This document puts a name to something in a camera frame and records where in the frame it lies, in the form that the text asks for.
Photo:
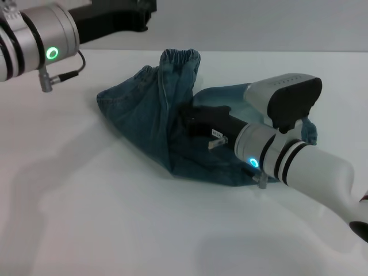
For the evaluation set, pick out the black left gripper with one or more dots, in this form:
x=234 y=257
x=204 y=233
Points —
x=100 y=24

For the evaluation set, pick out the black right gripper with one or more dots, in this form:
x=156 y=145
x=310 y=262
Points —
x=221 y=122

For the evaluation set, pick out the blue denim shorts with embroidery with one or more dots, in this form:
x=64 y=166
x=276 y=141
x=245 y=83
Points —
x=143 y=120

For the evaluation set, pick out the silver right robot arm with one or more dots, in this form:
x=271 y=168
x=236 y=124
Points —
x=302 y=161

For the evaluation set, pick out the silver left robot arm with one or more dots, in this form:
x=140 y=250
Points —
x=31 y=43

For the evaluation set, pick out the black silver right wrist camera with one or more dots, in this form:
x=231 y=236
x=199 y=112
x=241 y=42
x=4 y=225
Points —
x=287 y=97

